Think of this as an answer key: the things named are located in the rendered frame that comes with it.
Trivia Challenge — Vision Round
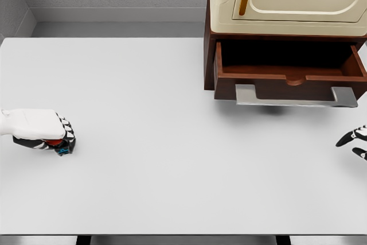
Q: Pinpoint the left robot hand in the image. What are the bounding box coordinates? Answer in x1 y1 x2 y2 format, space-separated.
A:
5 108 77 154

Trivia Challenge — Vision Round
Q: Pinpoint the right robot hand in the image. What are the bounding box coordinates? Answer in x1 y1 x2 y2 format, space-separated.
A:
335 125 367 161

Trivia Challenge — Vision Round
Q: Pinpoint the brown drawer with grey handle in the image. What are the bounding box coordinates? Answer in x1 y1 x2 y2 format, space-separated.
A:
213 41 367 108

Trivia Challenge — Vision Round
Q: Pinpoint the cream and brown cabinet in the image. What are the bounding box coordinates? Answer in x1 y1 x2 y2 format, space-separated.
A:
204 0 367 91

